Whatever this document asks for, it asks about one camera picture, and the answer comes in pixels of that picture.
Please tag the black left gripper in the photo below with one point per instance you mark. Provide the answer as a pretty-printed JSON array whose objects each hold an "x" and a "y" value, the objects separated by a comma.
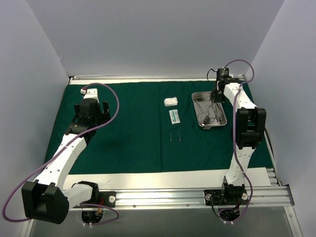
[{"x": 102, "y": 114}]

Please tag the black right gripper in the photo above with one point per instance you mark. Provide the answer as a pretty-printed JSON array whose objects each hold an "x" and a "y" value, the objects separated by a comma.
[{"x": 217, "y": 96}]

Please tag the stainless steel instrument tray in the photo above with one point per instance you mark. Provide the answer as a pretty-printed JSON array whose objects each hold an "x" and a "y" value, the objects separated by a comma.
[{"x": 203, "y": 98}]

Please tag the white gauze pad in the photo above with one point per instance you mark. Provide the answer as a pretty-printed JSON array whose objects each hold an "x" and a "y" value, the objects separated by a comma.
[{"x": 169, "y": 102}]

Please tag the white gauze packet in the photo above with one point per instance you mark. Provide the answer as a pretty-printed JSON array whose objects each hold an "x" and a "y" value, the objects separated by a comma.
[{"x": 174, "y": 116}]

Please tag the dark green surgical cloth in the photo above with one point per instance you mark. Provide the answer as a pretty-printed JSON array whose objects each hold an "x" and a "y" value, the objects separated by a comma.
[{"x": 138, "y": 140}]

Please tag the steel surgical scissors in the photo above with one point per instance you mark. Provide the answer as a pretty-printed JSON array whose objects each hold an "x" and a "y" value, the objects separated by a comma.
[{"x": 211, "y": 113}]

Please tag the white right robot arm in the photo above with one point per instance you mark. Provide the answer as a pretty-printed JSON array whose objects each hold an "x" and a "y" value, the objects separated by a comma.
[{"x": 248, "y": 129}]

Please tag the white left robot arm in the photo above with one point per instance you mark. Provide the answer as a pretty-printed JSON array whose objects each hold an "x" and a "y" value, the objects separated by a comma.
[{"x": 44, "y": 198}]

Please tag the steel surgical forceps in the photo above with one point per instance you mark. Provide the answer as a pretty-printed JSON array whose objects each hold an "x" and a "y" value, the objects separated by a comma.
[{"x": 200, "y": 111}]

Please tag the aluminium back frame rail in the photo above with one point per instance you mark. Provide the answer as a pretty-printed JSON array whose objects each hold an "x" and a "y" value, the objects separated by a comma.
[{"x": 117, "y": 79}]

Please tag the aluminium frame rail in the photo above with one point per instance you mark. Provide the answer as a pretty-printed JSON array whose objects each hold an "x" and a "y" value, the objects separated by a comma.
[
  {"x": 275, "y": 196},
  {"x": 117, "y": 79}
]

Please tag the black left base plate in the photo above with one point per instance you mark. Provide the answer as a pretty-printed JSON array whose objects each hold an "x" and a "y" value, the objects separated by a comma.
[{"x": 107, "y": 198}]

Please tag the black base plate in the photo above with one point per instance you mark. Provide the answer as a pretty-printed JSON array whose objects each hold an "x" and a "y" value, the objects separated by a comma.
[
  {"x": 107, "y": 198},
  {"x": 225, "y": 197}
]

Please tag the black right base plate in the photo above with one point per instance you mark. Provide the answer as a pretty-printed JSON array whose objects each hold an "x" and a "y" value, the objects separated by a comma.
[{"x": 225, "y": 197}]

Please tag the aluminium front frame rail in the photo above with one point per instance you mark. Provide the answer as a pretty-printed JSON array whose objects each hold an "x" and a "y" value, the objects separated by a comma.
[{"x": 275, "y": 196}]

